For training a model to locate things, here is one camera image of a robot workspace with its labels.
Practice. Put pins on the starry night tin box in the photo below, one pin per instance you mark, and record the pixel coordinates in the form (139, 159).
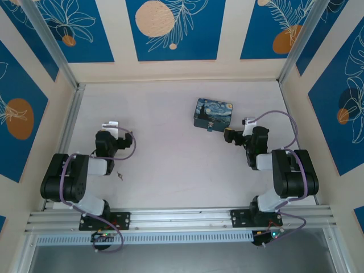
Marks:
(213, 112)

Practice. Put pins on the small metal key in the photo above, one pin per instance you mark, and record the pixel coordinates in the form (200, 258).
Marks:
(120, 175)

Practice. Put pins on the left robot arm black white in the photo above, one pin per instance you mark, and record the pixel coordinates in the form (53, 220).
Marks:
(71, 182)

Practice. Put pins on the blue panel monstera leaf outline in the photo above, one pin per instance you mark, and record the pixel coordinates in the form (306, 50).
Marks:
(327, 128)

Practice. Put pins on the blue panel large peach circle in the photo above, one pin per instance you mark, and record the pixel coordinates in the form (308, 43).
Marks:
(199, 42)

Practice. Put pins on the blue panel white flower outline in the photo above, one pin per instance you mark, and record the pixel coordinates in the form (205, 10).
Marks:
(94, 42)

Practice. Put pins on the blue panel orange circle feather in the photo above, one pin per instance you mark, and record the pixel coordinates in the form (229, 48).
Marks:
(256, 34)

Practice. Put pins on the blue panel orange circle flower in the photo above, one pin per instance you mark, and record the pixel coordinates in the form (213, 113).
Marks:
(17, 85)

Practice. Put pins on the grey metal sheet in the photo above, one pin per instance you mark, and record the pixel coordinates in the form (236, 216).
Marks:
(182, 258)

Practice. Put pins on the blue panel plain leaf lines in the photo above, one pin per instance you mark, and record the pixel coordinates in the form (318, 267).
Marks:
(25, 42)

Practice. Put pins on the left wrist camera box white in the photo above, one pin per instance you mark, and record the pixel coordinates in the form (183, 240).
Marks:
(110, 126)

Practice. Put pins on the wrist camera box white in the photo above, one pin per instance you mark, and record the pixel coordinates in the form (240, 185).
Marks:
(110, 126)
(248, 125)

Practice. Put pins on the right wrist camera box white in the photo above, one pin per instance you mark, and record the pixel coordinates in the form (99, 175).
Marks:
(248, 125)

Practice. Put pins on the aluminium side rail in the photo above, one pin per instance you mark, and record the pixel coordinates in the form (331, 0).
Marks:
(298, 142)
(68, 128)

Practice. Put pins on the long aluminium base rail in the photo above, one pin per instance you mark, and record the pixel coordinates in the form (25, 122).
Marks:
(182, 219)

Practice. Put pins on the aluminium frame post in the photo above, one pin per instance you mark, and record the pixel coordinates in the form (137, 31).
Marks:
(301, 42)
(54, 42)

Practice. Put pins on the blue wall panel corner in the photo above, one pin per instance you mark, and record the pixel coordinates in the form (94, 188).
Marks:
(359, 217)
(2, 224)

